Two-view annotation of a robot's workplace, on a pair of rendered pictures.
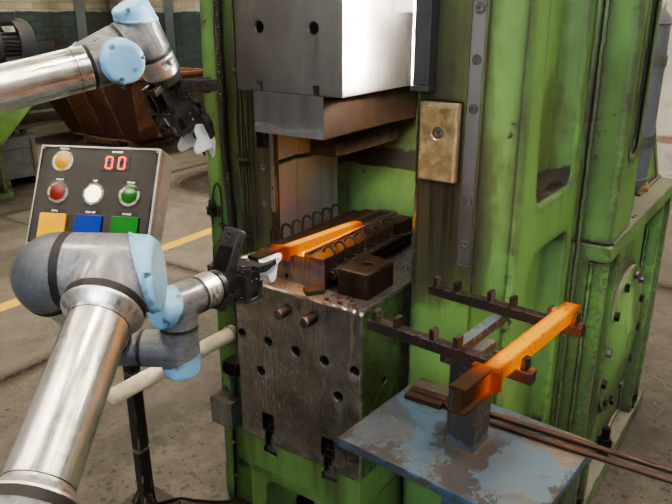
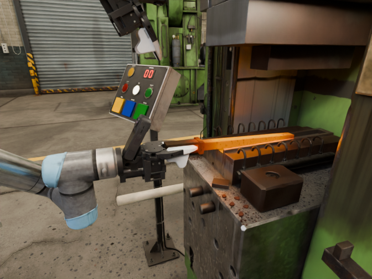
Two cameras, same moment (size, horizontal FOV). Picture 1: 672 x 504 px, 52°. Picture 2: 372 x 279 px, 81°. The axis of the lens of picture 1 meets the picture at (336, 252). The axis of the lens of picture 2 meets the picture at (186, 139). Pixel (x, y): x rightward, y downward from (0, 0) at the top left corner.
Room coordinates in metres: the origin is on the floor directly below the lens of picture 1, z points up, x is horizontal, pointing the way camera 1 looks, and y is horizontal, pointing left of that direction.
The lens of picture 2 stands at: (1.02, -0.16, 1.25)
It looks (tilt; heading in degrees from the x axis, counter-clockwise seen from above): 22 degrees down; 35
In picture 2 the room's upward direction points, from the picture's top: straight up
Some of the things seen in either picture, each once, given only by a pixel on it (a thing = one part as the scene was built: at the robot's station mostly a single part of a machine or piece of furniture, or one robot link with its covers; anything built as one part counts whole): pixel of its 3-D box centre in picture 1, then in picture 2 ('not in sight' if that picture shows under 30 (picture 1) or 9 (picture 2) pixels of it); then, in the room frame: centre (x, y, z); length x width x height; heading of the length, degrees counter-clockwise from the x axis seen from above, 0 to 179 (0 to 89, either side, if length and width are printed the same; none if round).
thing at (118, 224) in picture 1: (124, 231); (141, 112); (1.67, 0.54, 1.01); 0.07 x 0.05 x 0.07; 80
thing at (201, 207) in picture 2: (308, 320); (206, 207); (1.43, 0.06, 0.87); 0.04 x 0.03 x 0.03; 145
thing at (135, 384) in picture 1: (175, 363); (163, 191); (1.69, 0.44, 0.62); 0.44 x 0.05 x 0.05; 145
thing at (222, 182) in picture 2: (313, 290); (220, 183); (1.49, 0.05, 0.92); 0.04 x 0.03 x 0.01; 110
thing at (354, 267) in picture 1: (366, 276); (270, 186); (1.51, -0.07, 0.95); 0.12 x 0.08 x 0.06; 145
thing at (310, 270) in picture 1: (340, 241); (271, 146); (1.74, -0.01, 0.96); 0.42 x 0.20 x 0.09; 145
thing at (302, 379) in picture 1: (358, 335); (273, 219); (1.71, -0.06, 0.69); 0.56 x 0.38 x 0.45; 145
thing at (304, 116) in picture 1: (340, 104); (290, 27); (1.74, -0.01, 1.32); 0.42 x 0.20 x 0.10; 145
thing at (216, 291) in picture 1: (206, 291); (108, 163); (1.30, 0.26, 1.00); 0.08 x 0.05 x 0.08; 55
